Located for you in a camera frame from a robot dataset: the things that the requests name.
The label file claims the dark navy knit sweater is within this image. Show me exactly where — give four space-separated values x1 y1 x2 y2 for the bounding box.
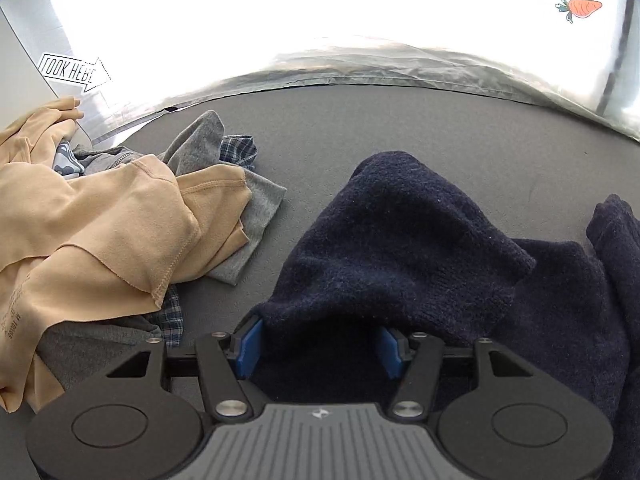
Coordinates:
254 152 639 479

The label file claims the grey t-shirt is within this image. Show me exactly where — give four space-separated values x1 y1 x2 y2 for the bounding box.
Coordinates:
37 110 286 390

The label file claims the beige t-shirt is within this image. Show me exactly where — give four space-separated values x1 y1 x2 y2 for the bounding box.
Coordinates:
0 96 253 414

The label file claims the blue plaid shirt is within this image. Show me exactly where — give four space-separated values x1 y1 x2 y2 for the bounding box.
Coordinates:
144 136 258 349

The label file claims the blue white patterned cloth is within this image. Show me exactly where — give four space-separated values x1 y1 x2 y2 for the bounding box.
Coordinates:
52 140 85 180

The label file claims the translucent printed window film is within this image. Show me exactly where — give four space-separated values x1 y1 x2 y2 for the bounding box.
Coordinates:
1 0 639 145

